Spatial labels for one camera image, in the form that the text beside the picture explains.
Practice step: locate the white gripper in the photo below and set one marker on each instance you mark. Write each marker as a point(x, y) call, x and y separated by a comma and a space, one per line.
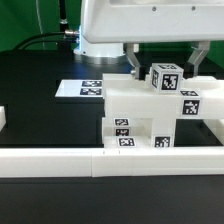
point(146, 21)

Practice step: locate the white chair back frame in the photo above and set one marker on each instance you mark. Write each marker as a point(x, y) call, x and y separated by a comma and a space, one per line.
point(200, 98)

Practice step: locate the white U-shaped fence wall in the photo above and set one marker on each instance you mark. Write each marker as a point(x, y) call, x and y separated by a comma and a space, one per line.
point(65, 141)

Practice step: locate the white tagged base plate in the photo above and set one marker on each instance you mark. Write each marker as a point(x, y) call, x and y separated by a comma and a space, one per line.
point(79, 88)

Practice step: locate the white chair seat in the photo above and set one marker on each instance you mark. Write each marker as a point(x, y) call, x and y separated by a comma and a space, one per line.
point(158, 133)

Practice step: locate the white tagged nut cube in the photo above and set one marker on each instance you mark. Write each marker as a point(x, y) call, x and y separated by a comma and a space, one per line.
point(166, 78)

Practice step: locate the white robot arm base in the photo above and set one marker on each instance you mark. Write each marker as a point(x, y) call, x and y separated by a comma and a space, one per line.
point(100, 54)

